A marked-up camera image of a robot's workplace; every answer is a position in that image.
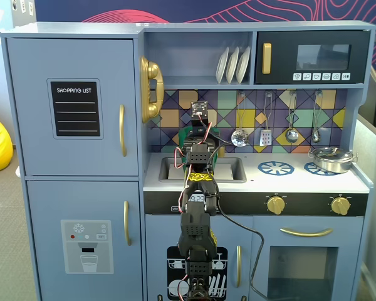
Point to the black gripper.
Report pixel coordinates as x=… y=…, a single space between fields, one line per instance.
x=184 y=135

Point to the gold stove knob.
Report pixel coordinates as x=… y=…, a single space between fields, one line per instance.
x=340 y=206
x=275 y=205

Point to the steel toy slotted spatula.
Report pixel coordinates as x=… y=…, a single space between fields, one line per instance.
x=265 y=138

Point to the grey toy sink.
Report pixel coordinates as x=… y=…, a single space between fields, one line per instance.
x=163 y=171

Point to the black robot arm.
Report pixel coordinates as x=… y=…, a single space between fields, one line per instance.
x=195 y=229

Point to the small camera circuit board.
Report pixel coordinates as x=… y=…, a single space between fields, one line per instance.
x=198 y=108

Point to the steel toy skimmer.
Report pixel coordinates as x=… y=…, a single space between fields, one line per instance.
x=239 y=138

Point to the gold toy faucet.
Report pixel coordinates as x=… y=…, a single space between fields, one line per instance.
x=222 y=152

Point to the grey partition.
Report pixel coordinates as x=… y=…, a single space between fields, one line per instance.
x=373 y=156

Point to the white toy plate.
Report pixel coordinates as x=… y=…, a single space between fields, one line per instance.
x=243 y=64
x=222 y=66
x=232 y=66

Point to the gold toy telephone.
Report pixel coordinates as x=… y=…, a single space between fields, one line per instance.
x=153 y=73

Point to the black dishwasher sticker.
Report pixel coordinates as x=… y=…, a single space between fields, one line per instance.
x=174 y=276

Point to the digital clock display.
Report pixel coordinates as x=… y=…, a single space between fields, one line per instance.
x=198 y=198

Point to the blue fridge door with chalkboard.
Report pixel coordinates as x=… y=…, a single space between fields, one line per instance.
x=28 y=125

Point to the steel pot lid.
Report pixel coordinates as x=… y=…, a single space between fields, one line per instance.
x=330 y=153

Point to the blue oven door with window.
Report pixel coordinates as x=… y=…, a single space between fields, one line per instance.
x=269 y=251

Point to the grey ice dispenser sticker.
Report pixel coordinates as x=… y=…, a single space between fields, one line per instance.
x=106 y=257

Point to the steel toy ladle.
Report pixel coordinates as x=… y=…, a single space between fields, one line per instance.
x=291 y=135

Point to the black microwave door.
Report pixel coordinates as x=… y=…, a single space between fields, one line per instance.
x=282 y=39

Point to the steel toy pot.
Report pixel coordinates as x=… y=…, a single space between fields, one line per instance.
x=332 y=164

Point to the blue dishwasher door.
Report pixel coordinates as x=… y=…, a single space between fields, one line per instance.
x=156 y=232

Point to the steel toy spoon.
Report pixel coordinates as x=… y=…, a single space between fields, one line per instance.
x=315 y=137

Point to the black shopping list board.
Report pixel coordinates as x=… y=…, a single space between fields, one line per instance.
x=75 y=95

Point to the green printed container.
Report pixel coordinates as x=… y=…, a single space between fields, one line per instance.
x=182 y=141

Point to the blue fridge door with dispenser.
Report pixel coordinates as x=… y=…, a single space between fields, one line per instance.
x=50 y=203

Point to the blue toy kitchen unit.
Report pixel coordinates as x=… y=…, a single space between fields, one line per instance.
x=200 y=26

